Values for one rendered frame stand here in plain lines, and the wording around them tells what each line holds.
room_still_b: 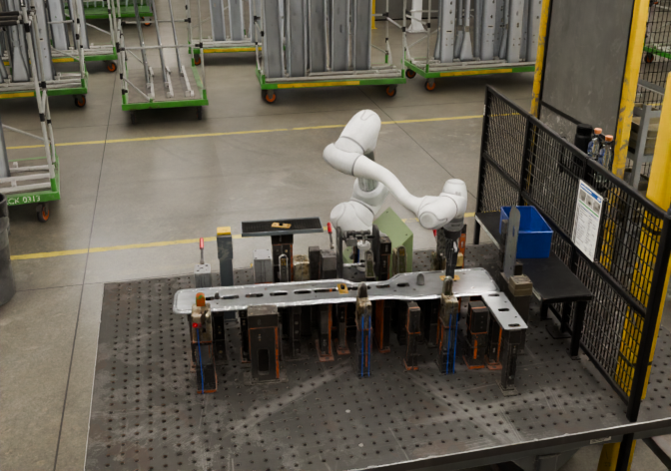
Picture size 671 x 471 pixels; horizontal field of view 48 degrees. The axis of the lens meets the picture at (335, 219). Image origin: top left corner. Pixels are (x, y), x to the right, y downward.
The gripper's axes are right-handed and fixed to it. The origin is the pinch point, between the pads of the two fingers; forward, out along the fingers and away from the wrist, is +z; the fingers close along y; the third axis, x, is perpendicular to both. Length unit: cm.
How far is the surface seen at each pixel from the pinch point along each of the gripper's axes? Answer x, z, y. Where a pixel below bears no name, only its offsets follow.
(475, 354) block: 6.1, 28.8, 22.6
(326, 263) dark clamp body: -52, 1, -16
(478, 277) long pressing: 13.6, 5.7, -1.5
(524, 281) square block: 27.7, 0.0, 15.1
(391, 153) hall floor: 75, 105, -461
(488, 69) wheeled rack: 264, 79, -712
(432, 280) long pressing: -7.0, 5.5, -1.7
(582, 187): 54, -36, 2
